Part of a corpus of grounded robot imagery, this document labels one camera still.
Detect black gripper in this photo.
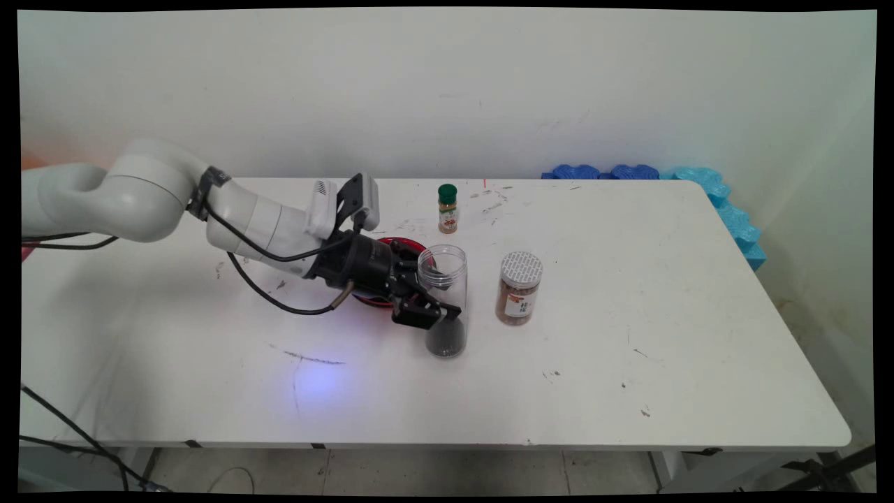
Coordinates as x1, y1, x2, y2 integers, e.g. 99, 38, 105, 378
304, 231, 463, 330

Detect clear plastic jar black seeds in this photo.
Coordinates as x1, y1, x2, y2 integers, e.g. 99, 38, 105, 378
417, 244, 469, 359

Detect red bowl with black seeds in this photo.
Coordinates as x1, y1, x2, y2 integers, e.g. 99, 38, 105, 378
351, 237, 437, 310

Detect small spice bottle green cap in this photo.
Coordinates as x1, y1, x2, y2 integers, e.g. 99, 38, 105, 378
437, 184, 460, 235

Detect spice jar white patterned lid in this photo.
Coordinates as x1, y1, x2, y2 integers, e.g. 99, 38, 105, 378
495, 251, 544, 326

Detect dark blue foam mat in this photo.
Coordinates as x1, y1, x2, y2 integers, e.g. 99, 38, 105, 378
541, 164, 661, 181

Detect white table leg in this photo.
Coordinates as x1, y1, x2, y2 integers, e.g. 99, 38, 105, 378
650, 451, 690, 491
112, 447, 163, 491

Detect light blue foam mat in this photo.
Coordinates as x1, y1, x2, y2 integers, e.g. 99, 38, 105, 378
662, 166, 768, 272

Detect black camera cable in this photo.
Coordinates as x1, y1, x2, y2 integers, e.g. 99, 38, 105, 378
20, 206, 367, 263

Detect black cable strap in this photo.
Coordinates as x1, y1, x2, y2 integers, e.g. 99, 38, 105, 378
186, 166, 231, 221

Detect black floor cable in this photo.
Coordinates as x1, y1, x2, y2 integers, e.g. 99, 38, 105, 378
20, 384, 173, 493

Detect black stand frame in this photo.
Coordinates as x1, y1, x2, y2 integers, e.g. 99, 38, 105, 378
775, 444, 875, 492

